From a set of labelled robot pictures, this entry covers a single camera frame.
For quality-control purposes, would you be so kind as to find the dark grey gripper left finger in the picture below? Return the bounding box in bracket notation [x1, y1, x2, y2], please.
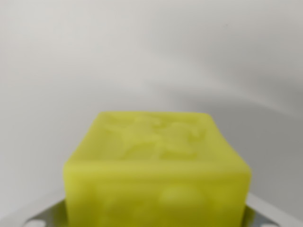
[21, 199, 70, 227]

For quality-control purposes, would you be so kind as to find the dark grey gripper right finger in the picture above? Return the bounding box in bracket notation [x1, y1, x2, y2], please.
[243, 205, 284, 227]

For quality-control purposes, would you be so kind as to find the yellow embossed cube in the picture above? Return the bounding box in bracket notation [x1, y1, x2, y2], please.
[62, 111, 252, 227]

